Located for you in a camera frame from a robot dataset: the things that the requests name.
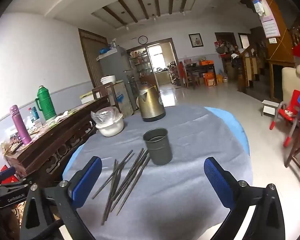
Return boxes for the white step stool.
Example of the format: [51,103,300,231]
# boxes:
[261,99,282,118]

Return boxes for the red plastic chair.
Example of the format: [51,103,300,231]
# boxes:
[269,89,300,148]

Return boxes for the grey refrigerator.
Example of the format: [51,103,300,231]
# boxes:
[97,46,138,110]

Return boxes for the wooden staircase railing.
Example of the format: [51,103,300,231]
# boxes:
[236,44,268,93]

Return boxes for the dark wooden side table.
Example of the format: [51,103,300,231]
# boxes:
[184,64,216,88]

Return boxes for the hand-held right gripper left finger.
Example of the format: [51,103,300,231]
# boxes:
[20,156,102,240]

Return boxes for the framed wall picture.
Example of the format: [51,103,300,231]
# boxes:
[188,33,204,48]

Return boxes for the dark wooden chair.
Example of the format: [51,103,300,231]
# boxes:
[92,82,121,111]

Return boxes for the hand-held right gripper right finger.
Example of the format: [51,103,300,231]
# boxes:
[204,157,290,240]

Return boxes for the carved dark wooden sideboard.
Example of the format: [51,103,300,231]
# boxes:
[4,96,115,182]

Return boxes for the grey tablecloth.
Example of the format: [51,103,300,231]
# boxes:
[62,104,253,240]

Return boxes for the bunch of dark chopsticks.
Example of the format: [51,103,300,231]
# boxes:
[91,148,151,226]

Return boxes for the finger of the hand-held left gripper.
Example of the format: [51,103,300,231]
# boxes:
[0,177,33,189]
[0,166,17,180]

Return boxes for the orange cardboard box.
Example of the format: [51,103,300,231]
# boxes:
[204,72,217,87]

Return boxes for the purple thermos bottle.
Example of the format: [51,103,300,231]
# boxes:
[10,105,32,145]

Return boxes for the white rice cooker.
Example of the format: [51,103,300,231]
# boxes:
[100,75,116,85]

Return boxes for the gold electric kettle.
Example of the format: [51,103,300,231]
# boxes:
[136,81,166,122]

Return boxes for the clear water bottle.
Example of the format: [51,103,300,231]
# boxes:
[27,107,40,125]

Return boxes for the clear plastic bag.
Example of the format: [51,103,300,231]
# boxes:
[91,106,123,127]

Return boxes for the brown wooden door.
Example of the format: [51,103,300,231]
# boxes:
[78,28,108,88]

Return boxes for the white chest freezer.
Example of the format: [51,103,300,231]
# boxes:
[80,79,135,117]

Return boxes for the cream upholstered chair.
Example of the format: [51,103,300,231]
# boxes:
[281,64,300,99]

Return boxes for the grey perforated utensil holder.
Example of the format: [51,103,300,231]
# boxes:
[143,128,175,166]

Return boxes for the pink wall calendar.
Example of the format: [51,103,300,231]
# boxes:
[252,0,281,39]

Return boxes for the glass display cabinet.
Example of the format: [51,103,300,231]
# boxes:
[128,49,151,85]

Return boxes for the green thermos flask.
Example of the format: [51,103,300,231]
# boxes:
[35,85,57,121]

